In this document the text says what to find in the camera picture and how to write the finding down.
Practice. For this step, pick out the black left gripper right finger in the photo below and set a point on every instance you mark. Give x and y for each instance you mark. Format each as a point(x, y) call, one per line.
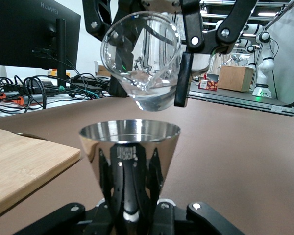
point(205, 220)

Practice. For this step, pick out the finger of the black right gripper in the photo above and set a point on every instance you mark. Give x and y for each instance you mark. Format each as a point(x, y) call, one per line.
point(194, 24)
point(93, 14)

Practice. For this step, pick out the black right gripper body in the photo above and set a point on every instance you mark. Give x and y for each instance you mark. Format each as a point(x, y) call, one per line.
point(129, 5)

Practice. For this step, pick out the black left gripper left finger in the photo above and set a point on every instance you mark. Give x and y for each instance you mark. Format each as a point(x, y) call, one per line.
point(71, 218)

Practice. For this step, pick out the silver steel jigger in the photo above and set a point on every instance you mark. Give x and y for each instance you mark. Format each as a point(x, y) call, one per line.
point(93, 151)

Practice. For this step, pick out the clear glass measuring cup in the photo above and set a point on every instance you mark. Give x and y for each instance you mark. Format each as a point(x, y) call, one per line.
point(149, 98)

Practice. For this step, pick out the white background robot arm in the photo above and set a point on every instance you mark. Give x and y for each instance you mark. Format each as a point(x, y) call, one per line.
point(265, 66)

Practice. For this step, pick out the brown cardboard box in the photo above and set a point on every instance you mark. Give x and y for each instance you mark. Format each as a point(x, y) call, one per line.
point(102, 71)

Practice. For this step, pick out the red patterned box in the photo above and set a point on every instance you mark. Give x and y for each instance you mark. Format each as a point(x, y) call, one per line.
point(208, 85)

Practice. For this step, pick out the wooden cutting board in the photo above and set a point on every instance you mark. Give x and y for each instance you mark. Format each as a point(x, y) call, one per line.
point(27, 166)

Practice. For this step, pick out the wooden box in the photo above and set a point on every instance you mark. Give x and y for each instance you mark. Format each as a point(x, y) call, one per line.
point(236, 78)

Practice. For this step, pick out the yellow box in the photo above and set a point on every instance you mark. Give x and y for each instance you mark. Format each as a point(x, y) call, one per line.
point(51, 72)

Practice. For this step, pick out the black computer monitor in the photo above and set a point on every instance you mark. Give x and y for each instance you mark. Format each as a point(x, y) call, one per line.
point(19, 29)

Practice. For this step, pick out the aluminium frame rail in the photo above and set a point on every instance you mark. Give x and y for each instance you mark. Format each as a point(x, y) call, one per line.
point(247, 104)

